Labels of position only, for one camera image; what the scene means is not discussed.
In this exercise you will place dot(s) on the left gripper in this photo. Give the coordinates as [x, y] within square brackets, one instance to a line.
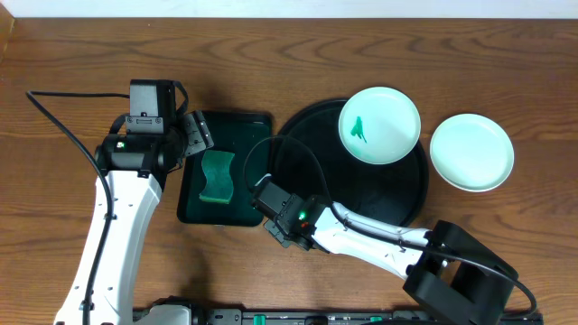
[197, 133]

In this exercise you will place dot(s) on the green scrub sponge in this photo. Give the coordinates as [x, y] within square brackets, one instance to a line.
[219, 187]

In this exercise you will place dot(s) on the mint green plate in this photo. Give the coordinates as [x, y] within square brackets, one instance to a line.
[379, 125]
[472, 152]

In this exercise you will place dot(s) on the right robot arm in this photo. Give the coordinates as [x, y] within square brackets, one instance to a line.
[448, 272]

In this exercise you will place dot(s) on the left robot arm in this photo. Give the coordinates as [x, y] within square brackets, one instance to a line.
[103, 289]

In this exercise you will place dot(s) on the black rectangular tray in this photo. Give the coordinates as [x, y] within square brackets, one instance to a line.
[239, 134]

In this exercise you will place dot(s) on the round black tray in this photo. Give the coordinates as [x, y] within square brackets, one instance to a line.
[393, 193]

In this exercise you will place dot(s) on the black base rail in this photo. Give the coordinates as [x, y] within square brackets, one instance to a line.
[178, 310]

